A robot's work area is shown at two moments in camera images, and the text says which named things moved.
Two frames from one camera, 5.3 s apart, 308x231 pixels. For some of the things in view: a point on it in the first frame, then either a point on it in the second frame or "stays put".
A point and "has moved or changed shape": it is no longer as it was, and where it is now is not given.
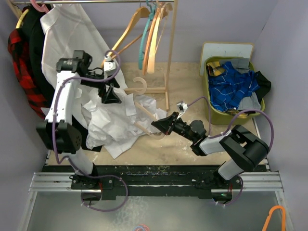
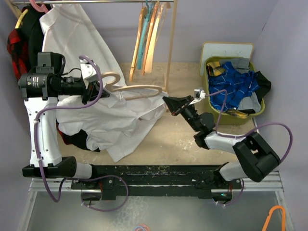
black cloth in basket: (264, 85) stays put
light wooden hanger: (156, 136) to (132, 92)
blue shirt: (227, 88) stays put
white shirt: (114, 120) has moved or changed shape
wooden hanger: (141, 12) to (143, 15)
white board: (224, 49) stays put
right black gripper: (165, 124) to (174, 104)
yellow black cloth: (214, 69) stays put
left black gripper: (111, 97) to (91, 92)
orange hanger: (283, 217) stays put
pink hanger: (44, 8) stays put
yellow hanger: (22, 16) stays put
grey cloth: (241, 65) stays put
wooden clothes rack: (13, 4) stays put
